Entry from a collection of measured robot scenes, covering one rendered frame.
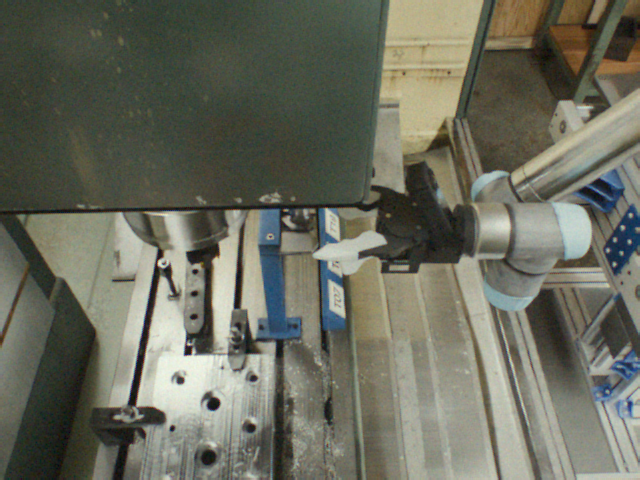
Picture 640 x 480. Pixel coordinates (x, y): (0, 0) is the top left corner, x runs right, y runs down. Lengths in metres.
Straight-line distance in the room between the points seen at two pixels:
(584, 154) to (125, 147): 0.62
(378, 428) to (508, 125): 2.27
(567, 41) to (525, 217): 2.88
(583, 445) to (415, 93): 1.23
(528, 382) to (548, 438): 0.13
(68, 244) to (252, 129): 1.57
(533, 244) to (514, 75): 2.95
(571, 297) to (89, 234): 1.72
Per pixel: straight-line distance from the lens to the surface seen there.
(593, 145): 0.88
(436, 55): 1.83
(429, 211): 0.71
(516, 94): 3.55
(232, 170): 0.50
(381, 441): 1.36
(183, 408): 1.15
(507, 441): 1.51
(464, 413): 1.44
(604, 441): 2.13
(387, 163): 1.83
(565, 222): 0.80
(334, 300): 1.28
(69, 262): 1.96
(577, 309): 2.32
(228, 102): 0.45
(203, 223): 0.64
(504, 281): 0.86
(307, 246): 1.03
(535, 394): 1.42
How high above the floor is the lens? 2.02
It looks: 51 degrees down
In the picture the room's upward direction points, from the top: straight up
